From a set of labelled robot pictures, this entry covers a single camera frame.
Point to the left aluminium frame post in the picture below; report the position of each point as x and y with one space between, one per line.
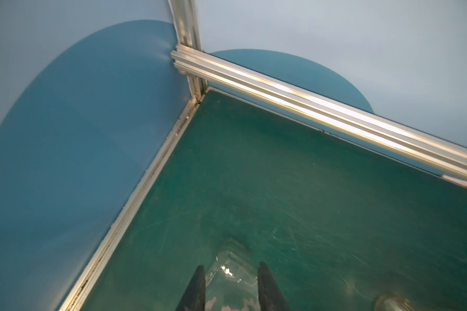
184 14

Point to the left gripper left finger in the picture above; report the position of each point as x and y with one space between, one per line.
194 297

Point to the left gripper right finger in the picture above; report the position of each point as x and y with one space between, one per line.
269 295

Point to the clear glass bottle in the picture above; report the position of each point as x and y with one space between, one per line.
392 303
232 280

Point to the left aluminium floor edge strip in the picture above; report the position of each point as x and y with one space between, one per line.
88 278

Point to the aluminium back frame bar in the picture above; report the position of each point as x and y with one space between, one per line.
402 140

